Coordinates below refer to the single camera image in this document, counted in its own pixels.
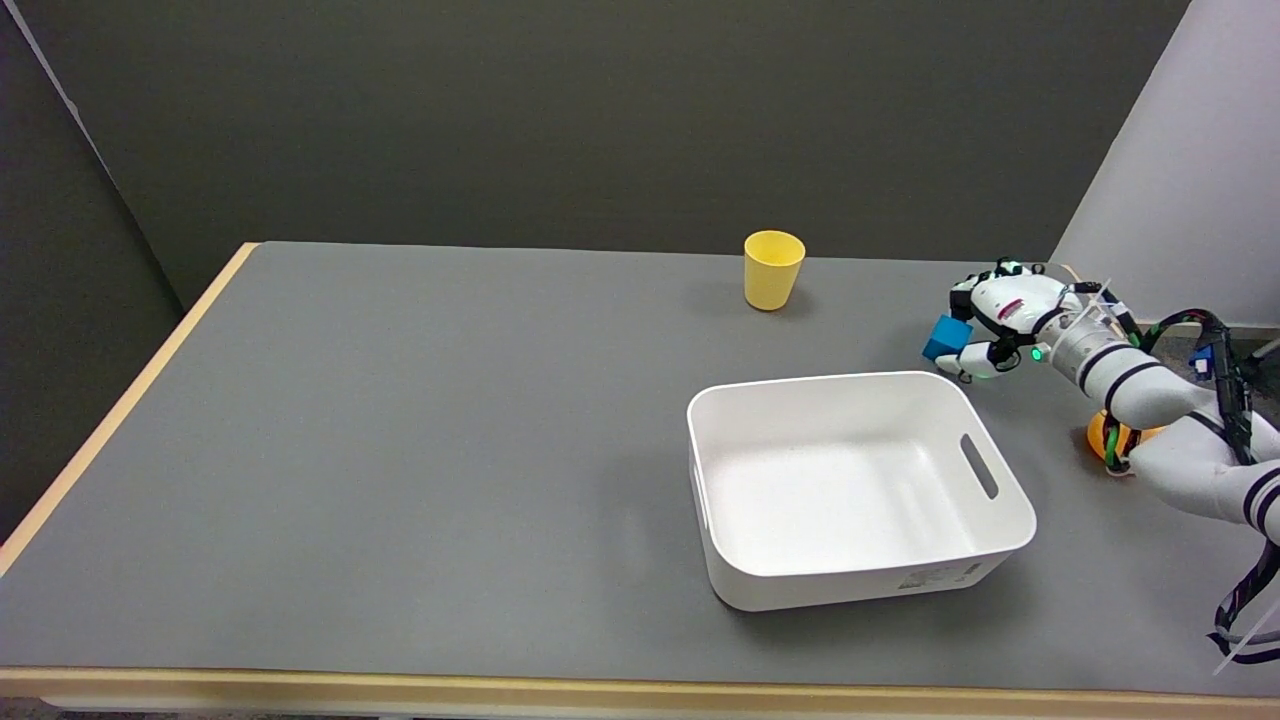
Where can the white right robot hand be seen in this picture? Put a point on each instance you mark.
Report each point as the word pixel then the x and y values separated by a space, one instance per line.
pixel 1012 305

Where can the blue cube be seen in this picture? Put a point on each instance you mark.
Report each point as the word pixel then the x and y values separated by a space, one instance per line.
pixel 946 338

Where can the orange rubber duck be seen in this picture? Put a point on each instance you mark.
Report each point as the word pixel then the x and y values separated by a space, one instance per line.
pixel 1097 435

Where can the white plastic bin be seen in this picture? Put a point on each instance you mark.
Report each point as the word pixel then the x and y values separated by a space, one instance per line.
pixel 860 490

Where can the yellow plastic cup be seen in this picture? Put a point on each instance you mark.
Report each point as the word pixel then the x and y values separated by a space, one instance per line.
pixel 772 270

